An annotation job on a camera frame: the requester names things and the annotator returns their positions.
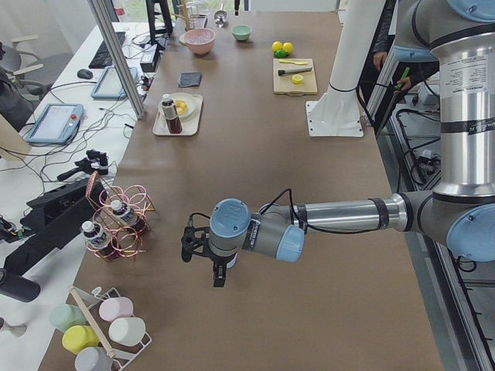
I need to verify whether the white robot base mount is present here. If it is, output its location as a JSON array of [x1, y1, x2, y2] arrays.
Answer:
[[306, 0, 386, 138]]

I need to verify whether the round wooden stand base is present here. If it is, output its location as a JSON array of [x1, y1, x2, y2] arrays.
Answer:
[[172, 0, 195, 46]]

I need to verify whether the person in dark clothes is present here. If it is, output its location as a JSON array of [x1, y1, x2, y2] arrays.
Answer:
[[357, 0, 442, 128]]

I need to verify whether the yellow lemon upper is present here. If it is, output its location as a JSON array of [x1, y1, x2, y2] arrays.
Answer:
[[271, 41, 283, 53]]

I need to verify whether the blue teach pendant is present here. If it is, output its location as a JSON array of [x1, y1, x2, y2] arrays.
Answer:
[[26, 104, 84, 145], [90, 66, 127, 100]]

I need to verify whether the bamboo cutting board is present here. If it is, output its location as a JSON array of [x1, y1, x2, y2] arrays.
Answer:
[[273, 58, 318, 95]]

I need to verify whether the aluminium frame post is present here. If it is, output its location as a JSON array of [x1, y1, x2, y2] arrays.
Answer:
[[87, 0, 145, 120]]

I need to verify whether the half lemon slice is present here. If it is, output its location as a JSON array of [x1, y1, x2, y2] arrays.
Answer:
[[291, 74, 304, 84]]

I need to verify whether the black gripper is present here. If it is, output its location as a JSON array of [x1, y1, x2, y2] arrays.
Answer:
[[181, 226, 236, 288]]

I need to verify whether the black keyboard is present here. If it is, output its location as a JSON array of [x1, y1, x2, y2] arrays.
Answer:
[[88, 31, 126, 69]]

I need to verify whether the green cup in rack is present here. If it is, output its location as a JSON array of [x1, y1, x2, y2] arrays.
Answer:
[[49, 304, 87, 332]]

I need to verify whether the grey cup in rack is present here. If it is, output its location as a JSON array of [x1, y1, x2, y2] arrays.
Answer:
[[74, 347, 113, 371]]

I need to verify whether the light blue plastic cup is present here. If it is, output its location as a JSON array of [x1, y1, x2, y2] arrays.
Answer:
[[227, 256, 237, 269]]

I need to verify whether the black computer mouse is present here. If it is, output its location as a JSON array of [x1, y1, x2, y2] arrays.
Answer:
[[77, 69, 93, 80]]

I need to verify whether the steel ice scoop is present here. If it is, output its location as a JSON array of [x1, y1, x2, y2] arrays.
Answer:
[[214, 3, 228, 29]]

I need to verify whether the copper wire bottle rack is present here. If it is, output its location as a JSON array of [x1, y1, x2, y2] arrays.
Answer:
[[80, 172, 155, 261]]

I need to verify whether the pink bowl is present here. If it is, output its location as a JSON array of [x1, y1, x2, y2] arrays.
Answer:
[[184, 28, 216, 56]]

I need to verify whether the glazed donut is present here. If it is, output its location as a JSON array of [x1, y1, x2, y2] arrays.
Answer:
[[174, 100, 188, 115]]

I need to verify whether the yellow cup in rack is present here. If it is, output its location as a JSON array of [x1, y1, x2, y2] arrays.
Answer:
[[62, 325, 100, 355]]

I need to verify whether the green ceramic bowl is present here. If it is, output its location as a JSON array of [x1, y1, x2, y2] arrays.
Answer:
[[231, 25, 252, 42]]

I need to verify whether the dark drink bottle white cap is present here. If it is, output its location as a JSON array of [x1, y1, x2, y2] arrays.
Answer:
[[161, 94, 183, 134]]

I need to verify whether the black equipment case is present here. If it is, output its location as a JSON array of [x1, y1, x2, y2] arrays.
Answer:
[[4, 179, 106, 276]]

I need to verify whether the cream serving tray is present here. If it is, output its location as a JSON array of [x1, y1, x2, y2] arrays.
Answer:
[[152, 94, 203, 136]]

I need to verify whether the blue teach pendant near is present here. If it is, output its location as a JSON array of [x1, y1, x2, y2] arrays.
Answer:
[[26, 104, 84, 145]]

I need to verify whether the white wire cup rack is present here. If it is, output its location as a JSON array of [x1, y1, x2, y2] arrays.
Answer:
[[69, 286, 153, 370]]

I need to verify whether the blue teach pendant far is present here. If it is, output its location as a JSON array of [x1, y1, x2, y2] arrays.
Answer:
[[90, 66, 127, 100]]

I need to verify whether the yellow plastic knife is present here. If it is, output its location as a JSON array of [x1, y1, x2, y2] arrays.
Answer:
[[278, 59, 308, 66]]

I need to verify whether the bottle in rack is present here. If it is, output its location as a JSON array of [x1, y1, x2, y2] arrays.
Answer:
[[110, 199, 147, 235], [81, 220, 119, 260]]

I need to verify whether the pink cup in rack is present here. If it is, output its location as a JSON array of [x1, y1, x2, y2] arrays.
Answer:
[[99, 297, 134, 322]]

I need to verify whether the white round plate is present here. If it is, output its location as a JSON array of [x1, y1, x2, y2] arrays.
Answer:
[[162, 93, 197, 119]]

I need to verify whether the clear ice cubes pile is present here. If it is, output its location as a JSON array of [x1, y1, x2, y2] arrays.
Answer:
[[186, 29, 212, 45]]

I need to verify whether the grey folded cloth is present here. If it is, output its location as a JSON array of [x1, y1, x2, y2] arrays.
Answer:
[[178, 72, 203, 87]]

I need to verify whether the white cup in rack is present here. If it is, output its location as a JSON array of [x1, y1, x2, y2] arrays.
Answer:
[[108, 317, 146, 346]]

